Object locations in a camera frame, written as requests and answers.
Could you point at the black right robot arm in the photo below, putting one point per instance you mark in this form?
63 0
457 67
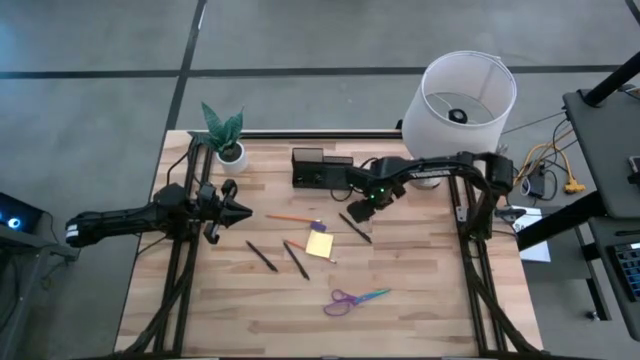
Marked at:
440 170

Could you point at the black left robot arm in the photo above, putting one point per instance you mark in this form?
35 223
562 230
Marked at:
125 220

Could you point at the white paper sheet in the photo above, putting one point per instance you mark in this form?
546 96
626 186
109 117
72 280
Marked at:
535 250

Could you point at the black diagonal stand leg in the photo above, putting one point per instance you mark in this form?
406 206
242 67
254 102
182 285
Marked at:
560 222

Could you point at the grey side table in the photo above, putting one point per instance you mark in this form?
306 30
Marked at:
600 150

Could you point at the black keyboard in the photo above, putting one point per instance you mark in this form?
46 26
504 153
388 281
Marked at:
627 270

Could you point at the black stand pole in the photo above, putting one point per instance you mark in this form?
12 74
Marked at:
612 82

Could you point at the dark grey desk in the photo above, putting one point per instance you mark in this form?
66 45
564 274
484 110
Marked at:
602 235

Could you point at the small black binder clip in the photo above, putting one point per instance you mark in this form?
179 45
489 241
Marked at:
318 177

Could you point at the white shade silver table lamp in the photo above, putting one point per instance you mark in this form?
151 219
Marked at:
450 135

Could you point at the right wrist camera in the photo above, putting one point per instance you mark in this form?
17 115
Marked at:
361 211

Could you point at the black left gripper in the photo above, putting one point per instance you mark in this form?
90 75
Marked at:
211 220

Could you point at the purple eraser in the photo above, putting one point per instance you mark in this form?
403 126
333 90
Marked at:
318 226

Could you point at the grey metal stand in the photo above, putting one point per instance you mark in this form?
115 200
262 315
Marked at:
40 242

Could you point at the yellow sticky note pad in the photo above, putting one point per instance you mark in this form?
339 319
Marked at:
320 244

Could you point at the black power adapter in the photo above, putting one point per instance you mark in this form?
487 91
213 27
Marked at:
537 182

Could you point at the small black controller box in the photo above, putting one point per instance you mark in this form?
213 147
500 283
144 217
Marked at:
507 215

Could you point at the black pen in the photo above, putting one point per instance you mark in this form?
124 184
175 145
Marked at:
296 260
356 228
261 256

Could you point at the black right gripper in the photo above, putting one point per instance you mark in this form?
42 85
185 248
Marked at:
387 196

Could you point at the black computer with blue light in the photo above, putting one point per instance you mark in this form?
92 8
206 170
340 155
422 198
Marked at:
15 212

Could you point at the black mesh desk organizer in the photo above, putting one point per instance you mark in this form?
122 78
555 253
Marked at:
335 175

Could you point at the green plant in white pot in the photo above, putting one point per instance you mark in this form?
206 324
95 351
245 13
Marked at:
227 145

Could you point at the black table edge rail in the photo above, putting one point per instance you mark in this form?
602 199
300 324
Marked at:
300 134

